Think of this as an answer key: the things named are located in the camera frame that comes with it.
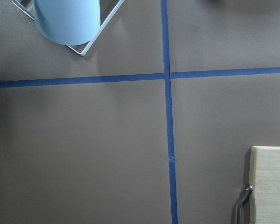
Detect white wire cup rack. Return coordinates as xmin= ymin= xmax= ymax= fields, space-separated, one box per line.
xmin=12 ymin=0 xmax=123 ymax=56

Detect metal cutting board handle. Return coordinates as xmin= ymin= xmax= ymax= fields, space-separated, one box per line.
xmin=235 ymin=184 xmax=253 ymax=224

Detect bamboo cutting board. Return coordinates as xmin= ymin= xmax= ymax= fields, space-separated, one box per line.
xmin=249 ymin=146 xmax=280 ymax=224

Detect light blue cup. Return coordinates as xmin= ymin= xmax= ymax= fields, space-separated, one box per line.
xmin=33 ymin=0 xmax=101 ymax=45

